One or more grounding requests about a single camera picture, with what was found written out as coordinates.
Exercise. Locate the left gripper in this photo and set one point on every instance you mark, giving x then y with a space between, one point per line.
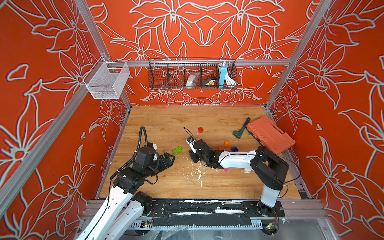
164 165

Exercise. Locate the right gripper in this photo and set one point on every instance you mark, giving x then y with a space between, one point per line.
192 155

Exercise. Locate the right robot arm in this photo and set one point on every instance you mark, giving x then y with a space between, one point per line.
269 167

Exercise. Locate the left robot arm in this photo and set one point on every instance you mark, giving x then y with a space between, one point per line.
125 204

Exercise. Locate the long green lego plate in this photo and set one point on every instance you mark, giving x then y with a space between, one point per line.
177 150

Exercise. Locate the dark green clamp tool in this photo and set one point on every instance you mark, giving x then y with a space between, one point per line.
238 133

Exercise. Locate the red plastic tool case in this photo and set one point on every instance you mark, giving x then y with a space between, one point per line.
270 135

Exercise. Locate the black small box in basket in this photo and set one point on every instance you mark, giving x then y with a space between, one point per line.
210 82

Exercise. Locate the plastic bag in basket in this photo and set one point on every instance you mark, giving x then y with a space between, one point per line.
192 81

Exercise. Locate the clear plastic bin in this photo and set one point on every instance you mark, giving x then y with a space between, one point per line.
108 81

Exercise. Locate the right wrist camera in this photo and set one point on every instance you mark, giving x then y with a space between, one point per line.
191 141

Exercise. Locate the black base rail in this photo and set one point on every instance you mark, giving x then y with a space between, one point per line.
212 214

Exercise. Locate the black wire basket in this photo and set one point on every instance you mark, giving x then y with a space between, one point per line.
172 73

